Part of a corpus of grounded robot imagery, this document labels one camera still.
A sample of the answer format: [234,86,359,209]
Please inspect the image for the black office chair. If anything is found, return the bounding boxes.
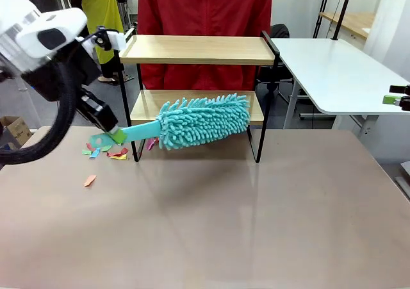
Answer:
[256,23,295,104]

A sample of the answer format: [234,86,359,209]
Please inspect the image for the black tripod legs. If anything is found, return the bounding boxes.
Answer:
[313,0,334,39]

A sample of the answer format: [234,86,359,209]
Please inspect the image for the person in red jacket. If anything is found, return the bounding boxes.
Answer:
[136,0,275,92]

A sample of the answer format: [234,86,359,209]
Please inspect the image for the black stand pole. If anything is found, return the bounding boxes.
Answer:
[332,0,355,41]

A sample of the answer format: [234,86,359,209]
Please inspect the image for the brown cardboard box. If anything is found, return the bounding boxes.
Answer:
[0,115,33,149]

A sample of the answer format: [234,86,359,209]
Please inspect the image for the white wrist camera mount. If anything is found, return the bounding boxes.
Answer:
[79,26,128,52]

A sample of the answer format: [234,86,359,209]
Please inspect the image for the teal microfiber duster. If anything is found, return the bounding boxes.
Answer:
[88,92,251,151]

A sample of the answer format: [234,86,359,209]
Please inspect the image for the light wooden background table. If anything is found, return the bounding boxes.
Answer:
[319,12,375,40]

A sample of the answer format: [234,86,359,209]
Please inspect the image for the background person in yellow apron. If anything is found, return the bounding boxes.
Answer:
[81,0,132,85]

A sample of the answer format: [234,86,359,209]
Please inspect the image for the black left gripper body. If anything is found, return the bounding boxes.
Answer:
[76,85,120,133]

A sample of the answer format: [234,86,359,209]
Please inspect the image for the white table with rounded corner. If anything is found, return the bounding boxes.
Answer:
[270,38,410,142]

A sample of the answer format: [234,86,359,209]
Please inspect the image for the black frame wooden shelf rack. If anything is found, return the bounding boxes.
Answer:
[113,28,281,163]

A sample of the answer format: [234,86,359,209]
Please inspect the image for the black corrugated cable hose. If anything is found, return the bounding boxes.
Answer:
[0,61,81,165]

